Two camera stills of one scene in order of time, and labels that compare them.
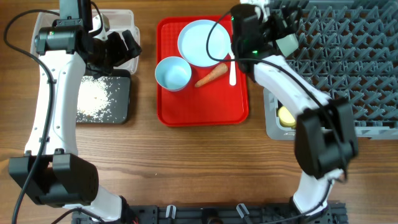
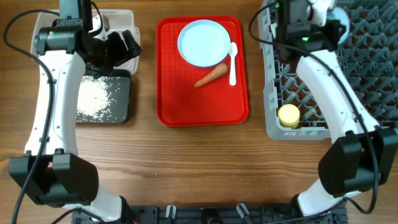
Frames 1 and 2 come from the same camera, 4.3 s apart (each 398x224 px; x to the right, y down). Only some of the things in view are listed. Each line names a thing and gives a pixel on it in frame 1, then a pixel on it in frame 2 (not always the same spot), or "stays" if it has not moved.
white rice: [94, 102] stays
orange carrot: [218, 71] stays
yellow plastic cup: [286, 119] stays
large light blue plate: [192, 43] stays
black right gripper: [277, 33] → [331, 34]
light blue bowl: [173, 73] → [337, 13]
